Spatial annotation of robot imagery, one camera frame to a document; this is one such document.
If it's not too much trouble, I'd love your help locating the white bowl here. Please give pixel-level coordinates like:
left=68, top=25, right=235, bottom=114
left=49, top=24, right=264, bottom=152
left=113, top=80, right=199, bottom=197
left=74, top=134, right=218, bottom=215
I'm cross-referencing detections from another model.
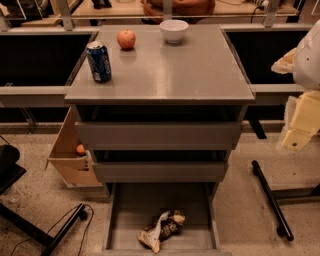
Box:
left=159, top=20, right=189, bottom=43

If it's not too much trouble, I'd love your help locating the red apple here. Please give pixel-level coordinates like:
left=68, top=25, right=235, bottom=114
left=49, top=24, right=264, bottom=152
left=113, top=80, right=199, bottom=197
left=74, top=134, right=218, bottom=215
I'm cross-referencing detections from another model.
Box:
left=117, top=29, right=136, bottom=50

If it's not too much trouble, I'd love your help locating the black cable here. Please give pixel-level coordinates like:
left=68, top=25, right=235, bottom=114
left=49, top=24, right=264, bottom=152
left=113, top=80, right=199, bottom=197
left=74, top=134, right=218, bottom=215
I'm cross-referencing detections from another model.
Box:
left=9, top=203, right=95, bottom=256

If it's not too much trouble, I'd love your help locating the orange fruit in box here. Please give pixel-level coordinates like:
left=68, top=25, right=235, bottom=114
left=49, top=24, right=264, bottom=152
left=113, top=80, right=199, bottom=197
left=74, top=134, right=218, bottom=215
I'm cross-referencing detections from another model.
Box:
left=76, top=144, right=86, bottom=156

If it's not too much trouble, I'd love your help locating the blue soda can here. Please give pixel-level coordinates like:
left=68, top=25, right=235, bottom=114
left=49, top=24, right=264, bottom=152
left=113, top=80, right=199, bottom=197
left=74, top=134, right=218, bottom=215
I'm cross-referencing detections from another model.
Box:
left=86, top=41, right=112, bottom=82

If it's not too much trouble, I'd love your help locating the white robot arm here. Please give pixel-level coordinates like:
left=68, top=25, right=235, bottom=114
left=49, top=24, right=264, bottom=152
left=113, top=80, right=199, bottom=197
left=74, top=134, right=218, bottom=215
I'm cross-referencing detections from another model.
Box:
left=271, top=21, right=320, bottom=151

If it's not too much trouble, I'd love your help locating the grey drawer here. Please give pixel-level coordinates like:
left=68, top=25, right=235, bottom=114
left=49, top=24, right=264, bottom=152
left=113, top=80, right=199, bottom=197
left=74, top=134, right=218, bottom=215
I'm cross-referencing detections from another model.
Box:
left=93, top=150, right=228, bottom=183
left=75, top=121, right=241, bottom=150

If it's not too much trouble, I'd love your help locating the open bottom drawer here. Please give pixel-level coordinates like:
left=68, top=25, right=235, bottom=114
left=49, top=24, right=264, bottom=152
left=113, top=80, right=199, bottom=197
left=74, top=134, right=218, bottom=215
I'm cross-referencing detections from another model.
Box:
left=102, top=183, right=232, bottom=256

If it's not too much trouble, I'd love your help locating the black chair seat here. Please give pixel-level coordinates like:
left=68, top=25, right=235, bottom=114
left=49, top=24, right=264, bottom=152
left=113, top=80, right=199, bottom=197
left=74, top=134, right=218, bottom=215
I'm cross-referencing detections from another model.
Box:
left=0, top=145, right=26, bottom=195

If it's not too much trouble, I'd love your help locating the brown chip bag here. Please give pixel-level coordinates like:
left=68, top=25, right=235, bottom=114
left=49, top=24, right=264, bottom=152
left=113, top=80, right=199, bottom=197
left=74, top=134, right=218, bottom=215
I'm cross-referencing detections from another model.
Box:
left=138, top=209, right=186, bottom=253

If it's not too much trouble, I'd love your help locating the wooden box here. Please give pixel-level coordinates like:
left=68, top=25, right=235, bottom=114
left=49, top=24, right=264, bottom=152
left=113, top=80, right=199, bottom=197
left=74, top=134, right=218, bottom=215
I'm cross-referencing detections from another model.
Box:
left=48, top=109, right=101, bottom=187

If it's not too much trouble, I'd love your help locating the middle grey drawer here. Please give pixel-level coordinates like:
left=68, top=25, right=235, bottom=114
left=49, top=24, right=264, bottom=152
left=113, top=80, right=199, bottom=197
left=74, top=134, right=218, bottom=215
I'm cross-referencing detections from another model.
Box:
left=93, top=150, right=228, bottom=183

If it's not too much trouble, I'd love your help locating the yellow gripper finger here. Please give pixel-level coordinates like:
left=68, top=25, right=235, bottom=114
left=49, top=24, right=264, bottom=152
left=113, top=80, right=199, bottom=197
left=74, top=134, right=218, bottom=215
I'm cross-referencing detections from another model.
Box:
left=271, top=48, right=296, bottom=74
left=279, top=90, right=320, bottom=151

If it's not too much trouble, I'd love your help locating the black stand leg right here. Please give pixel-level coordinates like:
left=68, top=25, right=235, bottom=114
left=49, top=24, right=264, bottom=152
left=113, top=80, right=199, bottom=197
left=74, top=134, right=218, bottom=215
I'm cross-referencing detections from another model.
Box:
left=252, top=160, right=294, bottom=241

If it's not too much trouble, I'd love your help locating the grey drawer cabinet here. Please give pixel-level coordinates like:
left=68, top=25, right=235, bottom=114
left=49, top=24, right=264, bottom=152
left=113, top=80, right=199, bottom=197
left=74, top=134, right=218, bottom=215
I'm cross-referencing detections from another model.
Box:
left=64, top=23, right=257, bottom=188

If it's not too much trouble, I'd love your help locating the brown leather bag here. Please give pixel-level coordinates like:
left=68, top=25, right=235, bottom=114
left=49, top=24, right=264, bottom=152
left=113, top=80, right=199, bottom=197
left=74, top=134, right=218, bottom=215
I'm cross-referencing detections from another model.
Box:
left=140, top=0, right=215, bottom=24

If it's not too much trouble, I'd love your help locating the black stand base left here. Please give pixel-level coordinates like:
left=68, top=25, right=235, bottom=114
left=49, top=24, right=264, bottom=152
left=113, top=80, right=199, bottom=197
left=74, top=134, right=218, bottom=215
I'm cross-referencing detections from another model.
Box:
left=0, top=202, right=88, bottom=256

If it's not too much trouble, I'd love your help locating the top grey drawer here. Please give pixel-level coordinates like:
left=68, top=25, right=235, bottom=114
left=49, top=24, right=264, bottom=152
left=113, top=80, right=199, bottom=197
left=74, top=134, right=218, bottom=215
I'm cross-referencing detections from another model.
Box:
left=75, top=121, right=241, bottom=150

